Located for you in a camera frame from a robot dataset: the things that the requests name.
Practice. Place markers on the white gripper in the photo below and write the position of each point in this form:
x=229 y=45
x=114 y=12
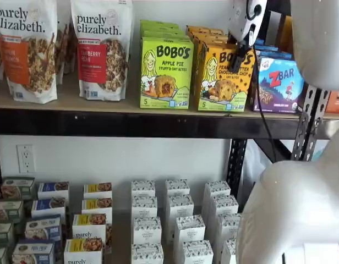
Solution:
x=245 y=19

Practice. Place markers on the orange Bobo's peanut butter box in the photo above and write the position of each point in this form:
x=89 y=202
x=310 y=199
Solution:
x=213 y=41
x=204 y=29
x=209 y=36
x=224 y=88

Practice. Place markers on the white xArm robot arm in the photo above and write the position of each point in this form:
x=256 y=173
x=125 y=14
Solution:
x=296 y=206

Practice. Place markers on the blue Zbar snack box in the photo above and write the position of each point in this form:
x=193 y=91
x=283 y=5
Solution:
x=274 y=55
x=264 y=43
x=267 y=49
x=279 y=90

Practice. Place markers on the green Bobo's apple pie box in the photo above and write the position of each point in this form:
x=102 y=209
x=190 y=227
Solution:
x=166 y=71
x=158 y=24
x=164 y=35
x=161 y=30

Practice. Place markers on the wooden shelf board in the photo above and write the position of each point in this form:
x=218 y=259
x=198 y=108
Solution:
x=103 y=105
x=334 y=116

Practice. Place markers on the yellow label granola box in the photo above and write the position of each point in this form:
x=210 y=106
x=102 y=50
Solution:
x=98 y=190
x=97 y=206
x=83 y=251
x=89 y=226

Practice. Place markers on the blue label food box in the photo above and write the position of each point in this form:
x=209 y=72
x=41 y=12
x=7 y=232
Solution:
x=53 y=189
x=43 y=229
x=48 y=209
x=33 y=253

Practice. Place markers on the white plastic sheet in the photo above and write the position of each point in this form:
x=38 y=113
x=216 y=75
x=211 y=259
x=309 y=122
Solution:
x=257 y=165

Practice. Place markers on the granola bag with red label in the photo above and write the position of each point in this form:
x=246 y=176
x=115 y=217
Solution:
x=103 y=55

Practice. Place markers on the white patterned carton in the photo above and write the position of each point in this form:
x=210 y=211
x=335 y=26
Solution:
x=144 y=207
x=143 y=188
x=147 y=231
x=224 y=206
x=180 y=207
x=217 y=189
x=189 y=228
x=177 y=187
x=229 y=251
x=228 y=226
x=147 y=254
x=197 y=253

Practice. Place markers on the granola bag with orange label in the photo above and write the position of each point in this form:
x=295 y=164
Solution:
x=23 y=55

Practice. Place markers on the white patterned small boxes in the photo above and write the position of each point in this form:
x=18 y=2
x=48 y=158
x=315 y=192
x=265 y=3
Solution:
x=121 y=233

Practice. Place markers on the black metal shelf frame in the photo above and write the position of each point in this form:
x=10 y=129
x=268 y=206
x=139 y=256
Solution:
x=158 y=123
x=330 y=125

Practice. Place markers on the white wall outlet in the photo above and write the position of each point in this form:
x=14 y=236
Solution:
x=25 y=159

